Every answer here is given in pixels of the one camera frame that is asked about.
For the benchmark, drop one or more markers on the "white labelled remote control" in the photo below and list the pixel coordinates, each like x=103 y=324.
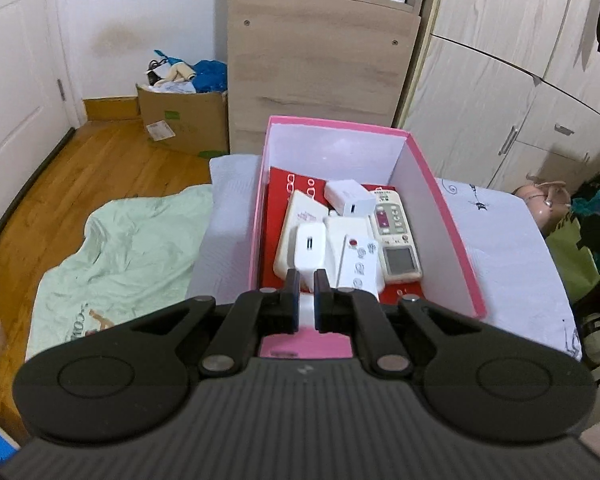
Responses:
x=342 y=227

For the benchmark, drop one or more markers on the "large white charger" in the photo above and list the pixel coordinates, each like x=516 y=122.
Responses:
x=347 y=197

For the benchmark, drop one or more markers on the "teal cloth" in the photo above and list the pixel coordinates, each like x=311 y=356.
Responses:
x=595 y=205

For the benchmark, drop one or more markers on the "off-white remote control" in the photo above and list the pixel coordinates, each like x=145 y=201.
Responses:
x=358 y=262

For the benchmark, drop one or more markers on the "light wood wardrobe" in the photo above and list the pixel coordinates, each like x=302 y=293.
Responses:
x=505 y=60

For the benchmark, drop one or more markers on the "large floor cardboard box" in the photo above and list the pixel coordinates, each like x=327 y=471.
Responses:
x=185 y=120

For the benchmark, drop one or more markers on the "wooden shelf cabinet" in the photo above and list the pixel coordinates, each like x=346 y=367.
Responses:
x=320 y=70

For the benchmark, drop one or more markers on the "blue plastic bag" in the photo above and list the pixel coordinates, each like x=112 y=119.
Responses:
x=210 y=77

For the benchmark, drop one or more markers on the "cream labelled remote control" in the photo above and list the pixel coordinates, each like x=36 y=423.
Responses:
x=297 y=215

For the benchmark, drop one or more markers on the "green bag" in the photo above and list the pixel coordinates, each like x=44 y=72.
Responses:
x=572 y=260

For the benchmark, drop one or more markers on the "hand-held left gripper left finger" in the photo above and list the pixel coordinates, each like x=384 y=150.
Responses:
x=293 y=305

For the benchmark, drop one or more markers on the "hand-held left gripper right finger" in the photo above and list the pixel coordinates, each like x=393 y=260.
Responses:
x=321 y=305

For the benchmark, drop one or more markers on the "white patterned sheet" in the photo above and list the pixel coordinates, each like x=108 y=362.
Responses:
x=500 y=260

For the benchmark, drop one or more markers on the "red printed pouch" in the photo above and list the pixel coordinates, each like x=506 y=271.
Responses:
x=280 y=210

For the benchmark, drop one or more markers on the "pink cardboard box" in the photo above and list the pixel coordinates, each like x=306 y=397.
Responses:
x=330 y=150

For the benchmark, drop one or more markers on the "light green blanket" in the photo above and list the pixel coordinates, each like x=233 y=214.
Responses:
x=125 y=260

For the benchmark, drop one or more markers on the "white door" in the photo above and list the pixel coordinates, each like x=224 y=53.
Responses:
x=15 y=85

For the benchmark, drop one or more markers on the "white rounded charger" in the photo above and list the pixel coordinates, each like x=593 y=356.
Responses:
x=310 y=250

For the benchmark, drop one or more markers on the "black bag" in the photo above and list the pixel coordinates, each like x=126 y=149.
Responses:
x=597 y=230

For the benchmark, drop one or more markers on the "cream remote with screen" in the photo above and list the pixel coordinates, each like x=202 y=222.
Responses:
x=397 y=240

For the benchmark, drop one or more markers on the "white shoe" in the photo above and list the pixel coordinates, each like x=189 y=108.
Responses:
x=596 y=335

